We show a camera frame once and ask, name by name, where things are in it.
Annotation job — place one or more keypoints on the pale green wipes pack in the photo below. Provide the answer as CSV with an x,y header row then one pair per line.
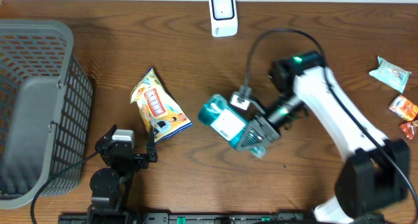
x,y
391,75

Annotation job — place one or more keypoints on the orange Kleenex tissue pack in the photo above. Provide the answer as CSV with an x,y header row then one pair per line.
x,y
403,108

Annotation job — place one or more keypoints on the yellow snack bag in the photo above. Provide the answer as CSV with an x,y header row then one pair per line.
x,y
161,114

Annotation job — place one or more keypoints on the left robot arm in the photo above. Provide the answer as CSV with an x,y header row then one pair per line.
x,y
111,185

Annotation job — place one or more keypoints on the grey plastic shopping basket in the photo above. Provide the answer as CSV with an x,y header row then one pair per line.
x,y
46,102

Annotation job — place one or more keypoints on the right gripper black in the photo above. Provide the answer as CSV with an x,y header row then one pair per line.
x,y
266,133

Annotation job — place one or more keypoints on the blue mouthwash bottle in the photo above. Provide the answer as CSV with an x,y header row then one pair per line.
x,y
226,121

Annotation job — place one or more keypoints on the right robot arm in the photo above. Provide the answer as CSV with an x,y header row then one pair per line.
x,y
376,170

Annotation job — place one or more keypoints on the white barcode scanner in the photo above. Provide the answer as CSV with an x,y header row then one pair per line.
x,y
223,17

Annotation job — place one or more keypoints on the red Top snack bar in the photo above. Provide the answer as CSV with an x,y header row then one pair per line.
x,y
409,129

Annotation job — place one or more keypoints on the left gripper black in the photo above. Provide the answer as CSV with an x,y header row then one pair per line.
x,y
142,160

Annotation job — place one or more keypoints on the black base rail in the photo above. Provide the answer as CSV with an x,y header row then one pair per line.
x,y
165,218

